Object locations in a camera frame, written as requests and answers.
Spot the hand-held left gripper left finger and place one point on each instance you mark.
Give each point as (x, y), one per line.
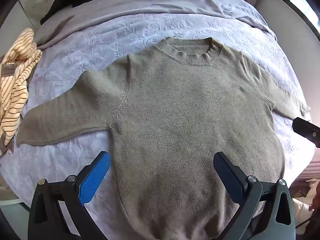
(95, 177)

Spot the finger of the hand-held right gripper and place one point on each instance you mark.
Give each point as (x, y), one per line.
(306, 130)

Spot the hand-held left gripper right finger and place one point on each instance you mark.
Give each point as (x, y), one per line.
(228, 176)

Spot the olive green knit sweater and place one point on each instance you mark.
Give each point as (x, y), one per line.
(180, 120)

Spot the pink ribbed panel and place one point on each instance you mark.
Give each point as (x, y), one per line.
(310, 171)

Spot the cream cloth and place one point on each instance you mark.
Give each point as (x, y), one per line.
(301, 210)

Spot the yellow striped garment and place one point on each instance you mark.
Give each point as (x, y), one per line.
(15, 85)

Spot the window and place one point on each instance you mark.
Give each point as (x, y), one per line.
(303, 5)

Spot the lavender embossed bedspread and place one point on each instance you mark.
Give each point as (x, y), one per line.
(82, 47)

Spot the black garment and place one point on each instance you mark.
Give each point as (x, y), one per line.
(72, 0)

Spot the grey blanket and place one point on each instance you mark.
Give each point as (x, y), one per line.
(150, 2)

